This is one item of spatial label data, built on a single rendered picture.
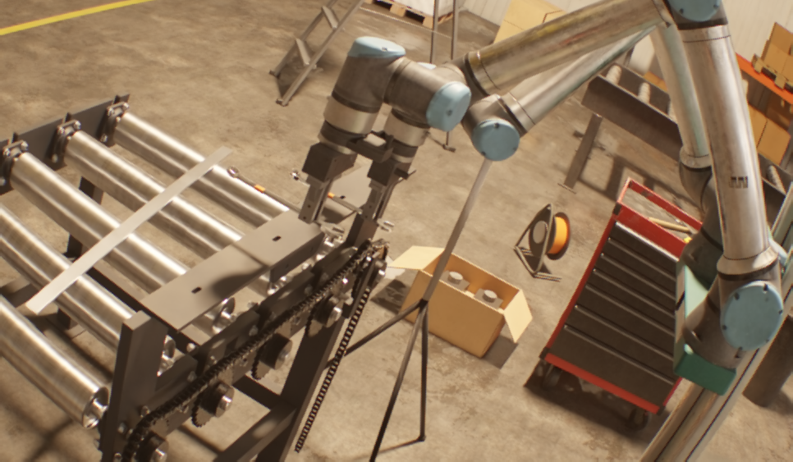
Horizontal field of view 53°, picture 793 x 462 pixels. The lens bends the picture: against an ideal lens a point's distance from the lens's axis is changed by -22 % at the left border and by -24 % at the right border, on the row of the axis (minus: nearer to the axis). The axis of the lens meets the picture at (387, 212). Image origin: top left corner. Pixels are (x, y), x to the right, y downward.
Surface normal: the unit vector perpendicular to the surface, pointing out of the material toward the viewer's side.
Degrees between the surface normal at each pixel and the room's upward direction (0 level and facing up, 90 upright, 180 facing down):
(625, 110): 90
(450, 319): 90
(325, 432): 0
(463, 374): 0
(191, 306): 0
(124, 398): 90
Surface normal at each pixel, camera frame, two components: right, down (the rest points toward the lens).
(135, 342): 0.86, 0.46
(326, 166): -0.35, 0.26
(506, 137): 0.11, 0.51
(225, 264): 0.36, -0.85
